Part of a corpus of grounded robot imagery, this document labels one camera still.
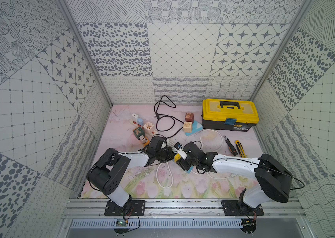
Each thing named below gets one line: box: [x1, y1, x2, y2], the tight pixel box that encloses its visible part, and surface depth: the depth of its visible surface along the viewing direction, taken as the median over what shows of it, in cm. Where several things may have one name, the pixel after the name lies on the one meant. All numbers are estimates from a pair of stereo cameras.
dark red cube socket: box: [184, 112, 195, 124], surface depth 105 cm
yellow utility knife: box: [234, 139, 247, 159], surface depth 97 cm
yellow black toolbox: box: [201, 98, 260, 132], surface depth 97 cm
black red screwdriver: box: [223, 135, 238, 157], surface depth 95 cm
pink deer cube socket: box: [143, 121, 155, 134], surface depth 100 cm
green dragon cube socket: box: [133, 126, 146, 140], surface depth 95 cm
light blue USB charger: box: [136, 118, 144, 126], surface depth 105 cm
